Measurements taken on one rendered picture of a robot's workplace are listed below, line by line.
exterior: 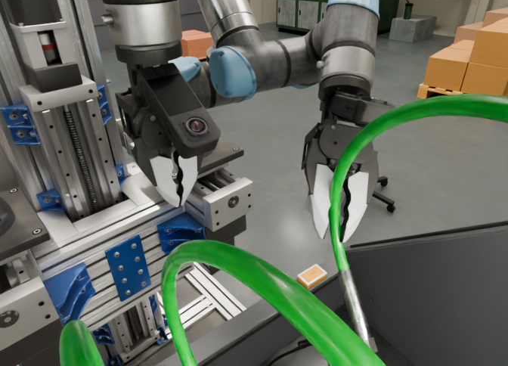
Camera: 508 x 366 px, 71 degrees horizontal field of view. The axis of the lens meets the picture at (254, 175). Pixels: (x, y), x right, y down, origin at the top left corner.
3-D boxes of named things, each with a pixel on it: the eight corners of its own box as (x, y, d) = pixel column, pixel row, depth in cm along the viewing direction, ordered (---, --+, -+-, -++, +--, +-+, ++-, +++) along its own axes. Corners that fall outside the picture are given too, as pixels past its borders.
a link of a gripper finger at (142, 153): (173, 173, 48) (163, 112, 43) (179, 179, 46) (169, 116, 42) (139, 185, 45) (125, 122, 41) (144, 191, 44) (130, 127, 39)
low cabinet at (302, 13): (394, 31, 776) (401, -8, 736) (345, 44, 678) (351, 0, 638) (324, 22, 898) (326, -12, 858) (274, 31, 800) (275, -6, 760)
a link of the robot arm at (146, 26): (190, 0, 36) (109, 7, 32) (195, 47, 39) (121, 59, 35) (160, -5, 42) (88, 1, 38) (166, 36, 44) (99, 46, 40)
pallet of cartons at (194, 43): (190, 69, 547) (187, 41, 525) (166, 60, 598) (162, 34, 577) (249, 57, 608) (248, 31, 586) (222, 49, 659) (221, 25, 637)
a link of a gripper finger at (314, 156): (330, 203, 46) (343, 141, 48) (336, 200, 44) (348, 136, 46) (295, 193, 46) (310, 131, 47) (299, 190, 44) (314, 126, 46)
